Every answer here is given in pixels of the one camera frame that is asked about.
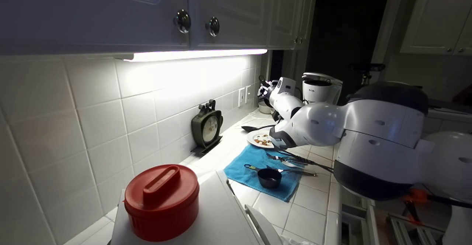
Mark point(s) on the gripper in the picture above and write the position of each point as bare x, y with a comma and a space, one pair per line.
266, 89

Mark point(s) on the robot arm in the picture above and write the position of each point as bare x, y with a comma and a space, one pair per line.
379, 134

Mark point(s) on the white plate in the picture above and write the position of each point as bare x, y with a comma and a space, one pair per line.
252, 138

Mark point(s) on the black measuring cup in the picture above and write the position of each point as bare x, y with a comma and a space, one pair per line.
270, 179

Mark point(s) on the small white bowl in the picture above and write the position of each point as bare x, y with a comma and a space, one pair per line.
264, 107

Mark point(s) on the black serving spoon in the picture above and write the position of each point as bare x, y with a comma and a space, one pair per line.
250, 128

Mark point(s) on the food pieces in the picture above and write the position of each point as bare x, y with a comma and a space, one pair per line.
262, 139

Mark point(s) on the white coffee maker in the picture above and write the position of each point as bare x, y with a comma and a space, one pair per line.
319, 88

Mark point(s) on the green dial kitchen scale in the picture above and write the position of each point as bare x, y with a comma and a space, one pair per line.
208, 128

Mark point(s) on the silver fork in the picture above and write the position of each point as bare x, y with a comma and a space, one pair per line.
280, 159

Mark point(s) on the narrow white cabinet door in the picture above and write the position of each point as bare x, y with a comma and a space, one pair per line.
284, 12

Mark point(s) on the blue cloth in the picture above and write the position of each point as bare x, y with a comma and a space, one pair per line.
250, 167

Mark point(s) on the dark round cabinet knob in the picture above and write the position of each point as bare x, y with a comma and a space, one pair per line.
183, 21
213, 26

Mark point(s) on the under-cabinet light bar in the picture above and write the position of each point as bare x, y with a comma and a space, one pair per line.
191, 54

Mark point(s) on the silver spoon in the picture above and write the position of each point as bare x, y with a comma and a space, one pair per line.
298, 172

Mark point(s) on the white countertop appliance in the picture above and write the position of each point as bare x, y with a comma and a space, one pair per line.
221, 219

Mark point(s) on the red round lidded container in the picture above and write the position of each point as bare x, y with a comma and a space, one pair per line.
162, 208

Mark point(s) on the white cabinet with small knobs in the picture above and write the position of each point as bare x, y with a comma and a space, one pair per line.
435, 16

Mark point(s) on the wide white cabinet door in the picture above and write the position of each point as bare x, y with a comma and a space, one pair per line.
92, 12

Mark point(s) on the white wall socket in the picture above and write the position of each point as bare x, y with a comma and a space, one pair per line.
248, 93
241, 96

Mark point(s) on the camera on mount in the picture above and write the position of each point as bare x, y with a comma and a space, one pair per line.
367, 67

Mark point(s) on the white wall cabinet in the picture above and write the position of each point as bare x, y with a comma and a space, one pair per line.
110, 16

